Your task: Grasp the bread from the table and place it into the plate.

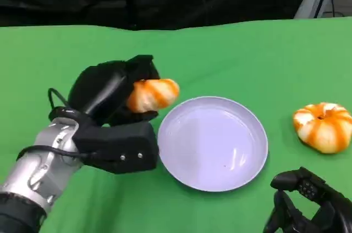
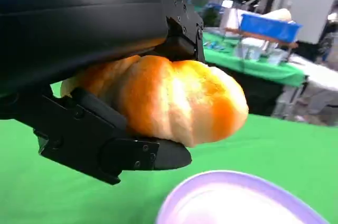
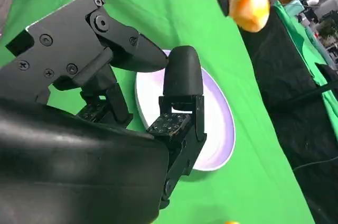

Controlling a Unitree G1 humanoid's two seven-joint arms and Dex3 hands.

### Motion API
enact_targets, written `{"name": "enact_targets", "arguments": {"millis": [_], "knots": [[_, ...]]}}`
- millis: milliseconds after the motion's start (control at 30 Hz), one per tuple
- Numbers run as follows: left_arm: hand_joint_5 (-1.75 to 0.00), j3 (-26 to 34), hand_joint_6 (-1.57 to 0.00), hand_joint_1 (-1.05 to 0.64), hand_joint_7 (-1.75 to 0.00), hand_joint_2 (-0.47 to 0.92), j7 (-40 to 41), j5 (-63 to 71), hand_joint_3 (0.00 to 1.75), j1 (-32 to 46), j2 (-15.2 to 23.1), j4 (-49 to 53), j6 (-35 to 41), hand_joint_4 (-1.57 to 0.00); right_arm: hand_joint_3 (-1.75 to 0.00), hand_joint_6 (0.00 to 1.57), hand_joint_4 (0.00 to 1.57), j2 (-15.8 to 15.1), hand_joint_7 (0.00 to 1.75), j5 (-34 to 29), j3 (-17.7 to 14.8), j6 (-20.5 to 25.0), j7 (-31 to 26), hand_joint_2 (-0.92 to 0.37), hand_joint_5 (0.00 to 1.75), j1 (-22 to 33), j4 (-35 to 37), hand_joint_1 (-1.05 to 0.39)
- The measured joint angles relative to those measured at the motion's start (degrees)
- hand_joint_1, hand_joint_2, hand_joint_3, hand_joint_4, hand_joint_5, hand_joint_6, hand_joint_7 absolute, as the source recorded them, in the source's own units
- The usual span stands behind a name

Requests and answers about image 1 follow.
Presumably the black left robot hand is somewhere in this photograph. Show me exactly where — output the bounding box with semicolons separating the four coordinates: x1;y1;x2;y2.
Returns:
67;54;161;127

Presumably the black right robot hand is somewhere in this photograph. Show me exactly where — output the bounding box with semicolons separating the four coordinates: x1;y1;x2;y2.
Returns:
262;166;352;233

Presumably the orange white toy bread roll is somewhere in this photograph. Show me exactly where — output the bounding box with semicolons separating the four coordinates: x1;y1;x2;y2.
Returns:
126;78;181;114
293;102;352;154

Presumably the green table cloth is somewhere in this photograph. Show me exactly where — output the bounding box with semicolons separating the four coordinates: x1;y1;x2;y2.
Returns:
0;16;352;233

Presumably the lilac plate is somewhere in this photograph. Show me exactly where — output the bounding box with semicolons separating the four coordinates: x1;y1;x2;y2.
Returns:
157;96;269;192

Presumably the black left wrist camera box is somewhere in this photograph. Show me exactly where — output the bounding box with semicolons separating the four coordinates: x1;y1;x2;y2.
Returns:
72;121;161;175

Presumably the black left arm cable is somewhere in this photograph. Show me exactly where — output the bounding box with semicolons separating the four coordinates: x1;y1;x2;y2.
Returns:
15;87;97;162

